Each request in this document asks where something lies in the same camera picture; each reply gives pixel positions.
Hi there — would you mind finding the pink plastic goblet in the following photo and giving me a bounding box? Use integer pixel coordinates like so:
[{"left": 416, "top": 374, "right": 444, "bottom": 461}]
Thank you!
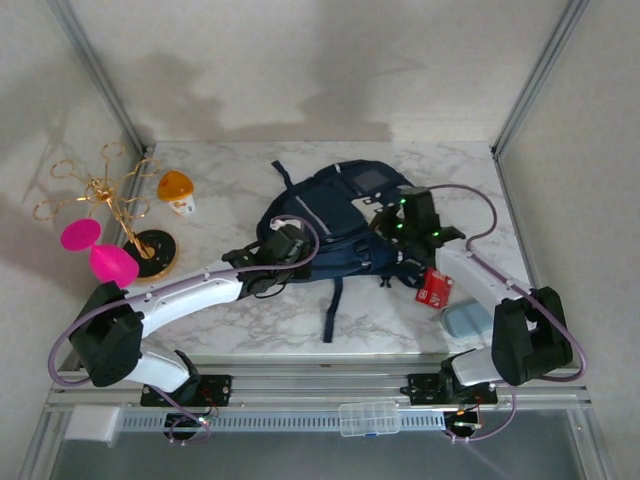
[{"left": 60, "top": 218, "right": 140, "bottom": 289}]

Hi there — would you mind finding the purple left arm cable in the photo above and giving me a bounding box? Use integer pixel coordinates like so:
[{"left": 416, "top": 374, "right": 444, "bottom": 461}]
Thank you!
[{"left": 48, "top": 214, "right": 321, "bottom": 446}]

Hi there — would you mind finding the grey slotted cable duct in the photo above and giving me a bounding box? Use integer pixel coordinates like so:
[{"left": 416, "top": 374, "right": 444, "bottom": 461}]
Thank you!
[{"left": 119, "top": 410, "right": 446, "bottom": 432}]

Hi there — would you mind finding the aluminium frame post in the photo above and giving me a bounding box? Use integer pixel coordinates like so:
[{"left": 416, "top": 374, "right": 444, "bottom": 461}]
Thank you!
[
  {"left": 47, "top": 0, "right": 151, "bottom": 156},
  {"left": 492, "top": 0, "right": 591, "bottom": 159}
]

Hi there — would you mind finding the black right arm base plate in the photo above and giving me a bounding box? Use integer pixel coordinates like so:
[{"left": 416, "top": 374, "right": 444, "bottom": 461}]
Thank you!
[{"left": 399, "top": 372, "right": 499, "bottom": 407}]

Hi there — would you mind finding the clear plastic organizer box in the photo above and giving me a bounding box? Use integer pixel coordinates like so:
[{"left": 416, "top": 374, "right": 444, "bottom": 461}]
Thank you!
[{"left": 338, "top": 400, "right": 402, "bottom": 439}]

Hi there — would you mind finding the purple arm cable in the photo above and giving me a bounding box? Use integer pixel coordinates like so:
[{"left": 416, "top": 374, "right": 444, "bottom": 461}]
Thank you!
[
  {"left": 429, "top": 183, "right": 589, "bottom": 446},
  {"left": 48, "top": 214, "right": 321, "bottom": 446}
]

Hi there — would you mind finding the navy blue student backpack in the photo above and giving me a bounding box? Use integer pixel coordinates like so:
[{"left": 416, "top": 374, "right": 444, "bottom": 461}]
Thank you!
[{"left": 257, "top": 159, "right": 426, "bottom": 344}]

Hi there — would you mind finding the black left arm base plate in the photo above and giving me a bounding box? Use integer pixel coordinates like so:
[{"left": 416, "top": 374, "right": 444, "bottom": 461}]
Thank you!
[{"left": 140, "top": 373, "right": 234, "bottom": 407}]

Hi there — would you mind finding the light blue case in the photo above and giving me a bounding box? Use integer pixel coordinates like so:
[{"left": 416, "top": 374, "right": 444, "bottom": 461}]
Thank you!
[{"left": 439, "top": 298, "right": 494, "bottom": 340}]

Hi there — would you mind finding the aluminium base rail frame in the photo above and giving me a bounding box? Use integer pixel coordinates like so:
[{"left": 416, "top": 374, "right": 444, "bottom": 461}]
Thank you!
[{"left": 44, "top": 352, "right": 591, "bottom": 414}]

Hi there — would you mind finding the white foam block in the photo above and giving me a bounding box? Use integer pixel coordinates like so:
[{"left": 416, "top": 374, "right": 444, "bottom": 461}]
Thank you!
[{"left": 64, "top": 405, "right": 121, "bottom": 445}]

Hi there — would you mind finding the orange lid yogurt cup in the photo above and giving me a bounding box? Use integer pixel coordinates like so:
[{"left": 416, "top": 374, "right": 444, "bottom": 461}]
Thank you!
[{"left": 156, "top": 170, "right": 197, "bottom": 217}]

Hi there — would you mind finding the gold wire cup rack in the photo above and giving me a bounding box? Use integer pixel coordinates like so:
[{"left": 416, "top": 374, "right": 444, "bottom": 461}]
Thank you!
[{"left": 32, "top": 142, "right": 180, "bottom": 282}]

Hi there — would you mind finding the red card packet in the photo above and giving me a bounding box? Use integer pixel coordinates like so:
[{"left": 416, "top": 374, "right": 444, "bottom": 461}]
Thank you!
[{"left": 414, "top": 267, "right": 454, "bottom": 309}]

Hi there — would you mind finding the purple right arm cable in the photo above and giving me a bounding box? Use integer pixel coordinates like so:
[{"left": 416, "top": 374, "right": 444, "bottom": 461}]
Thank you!
[{"left": 429, "top": 183, "right": 589, "bottom": 446}]

